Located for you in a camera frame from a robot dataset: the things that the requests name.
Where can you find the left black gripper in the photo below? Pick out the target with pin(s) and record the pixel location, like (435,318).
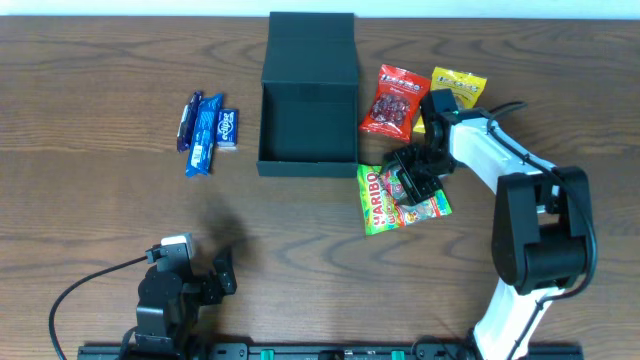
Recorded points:
(215,286)

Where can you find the blue Oreo cookie pack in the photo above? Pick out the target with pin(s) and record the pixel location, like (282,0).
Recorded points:
(201,149)

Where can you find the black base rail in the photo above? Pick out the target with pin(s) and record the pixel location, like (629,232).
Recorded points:
(241,351)

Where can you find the dark green open box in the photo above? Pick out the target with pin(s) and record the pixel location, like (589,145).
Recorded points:
(310,94)

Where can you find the yellow Hacks candy bag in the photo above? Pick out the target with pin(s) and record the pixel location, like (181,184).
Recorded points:
(466,88)

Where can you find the blue Eclipse mint box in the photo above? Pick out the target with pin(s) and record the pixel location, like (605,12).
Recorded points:
(227,129)

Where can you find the red Hacks candy bag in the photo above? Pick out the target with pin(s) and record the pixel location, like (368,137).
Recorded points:
(396,103)

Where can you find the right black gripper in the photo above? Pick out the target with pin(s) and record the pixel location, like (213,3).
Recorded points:
(420,175)

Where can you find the green Haribo gummy bag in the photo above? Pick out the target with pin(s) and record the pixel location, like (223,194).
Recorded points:
(385,203)

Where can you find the dark purple snack bar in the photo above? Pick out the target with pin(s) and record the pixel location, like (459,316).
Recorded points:
(187,123)

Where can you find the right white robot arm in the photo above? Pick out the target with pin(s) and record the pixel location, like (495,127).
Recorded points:
(543,245)

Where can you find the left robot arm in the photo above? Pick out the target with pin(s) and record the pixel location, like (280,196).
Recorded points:
(170,297)

